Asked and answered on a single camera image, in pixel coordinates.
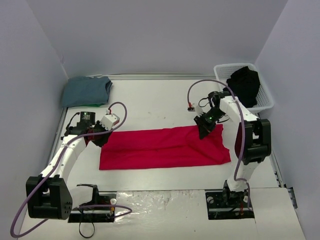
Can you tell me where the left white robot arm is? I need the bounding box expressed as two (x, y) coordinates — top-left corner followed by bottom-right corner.
(26, 111), (120, 220)

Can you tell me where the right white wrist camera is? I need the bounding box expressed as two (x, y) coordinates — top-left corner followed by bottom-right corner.
(187, 102), (205, 117)

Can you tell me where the grey folded t shirt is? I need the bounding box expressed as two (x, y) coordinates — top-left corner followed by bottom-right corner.
(61, 76), (113, 108)

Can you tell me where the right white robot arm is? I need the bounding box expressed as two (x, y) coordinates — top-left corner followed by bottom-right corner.
(194, 91), (272, 207)

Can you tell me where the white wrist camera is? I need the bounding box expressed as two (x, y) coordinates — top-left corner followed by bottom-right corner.
(187, 102), (205, 117)
(99, 110), (120, 131)

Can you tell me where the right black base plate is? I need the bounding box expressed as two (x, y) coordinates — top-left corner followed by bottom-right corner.
(205, 190), (255, 220)

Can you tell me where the black t shirt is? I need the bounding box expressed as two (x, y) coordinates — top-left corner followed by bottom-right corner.
(226, 66), (261, 108)

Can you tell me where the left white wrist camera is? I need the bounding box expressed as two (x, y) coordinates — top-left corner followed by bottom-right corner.
(99, 110), (120, 131)

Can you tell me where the white perforated plastic basket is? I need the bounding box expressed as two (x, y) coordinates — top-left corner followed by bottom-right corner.
(213, 63), (274, 114)

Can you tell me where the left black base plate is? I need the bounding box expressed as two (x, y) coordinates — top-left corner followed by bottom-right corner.
(67, 191), (118, 224)

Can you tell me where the red t shirt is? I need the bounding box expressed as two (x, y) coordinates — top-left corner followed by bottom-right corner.
(99, 124), (231, 171)

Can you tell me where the green folded t shirt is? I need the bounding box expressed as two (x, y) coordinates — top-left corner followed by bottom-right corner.
(88, 103), (104, 108)

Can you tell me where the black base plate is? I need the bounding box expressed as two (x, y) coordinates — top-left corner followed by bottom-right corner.
(205, 190), (255, 220)
(67, 191), (118, 224)

